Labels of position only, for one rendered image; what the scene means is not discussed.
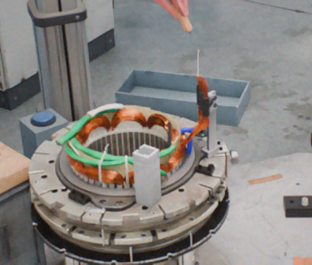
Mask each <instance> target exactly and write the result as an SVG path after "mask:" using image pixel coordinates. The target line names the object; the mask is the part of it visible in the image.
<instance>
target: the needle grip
mask: <svg viewBox="0 0 312 265"><path fill-rule="evenodd" d="M172 6H173V8H174V11H175V12H176V14H177V17H178V18H179V21H180V22H181V25H182V27H183V30H184V32H188V31H190V30H192V29H193V27H192V25H191V22H189V20H188V17H187V16H185V17H184V16H183V15H182V14H181V13H180V12H179V10H178V8H177V7H176V5H175V4H174V3H172Z"/></svg>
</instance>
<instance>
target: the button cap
mask: <svg viewBox="0 0 312 265"><path fill-rule="evenodd" d="M32 120H33V122H34V123H37V124H46V123H48V122H52V121H53V120H54V114H53V113H52V112H50V111H46V110H43V111H39V112H37V113H34V115H33V116H32Z"/></svg>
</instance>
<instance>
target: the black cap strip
mask: <svg viewBox="0 0 312 265"><path fill-rule="evenodd" d="M304 197H306V198H307V199H308V205H306V206H304V205H302V198H304ZM282 204H284V211H285V217H286V218H312V196H300V195H291V196H283V202H282Z"/></svg>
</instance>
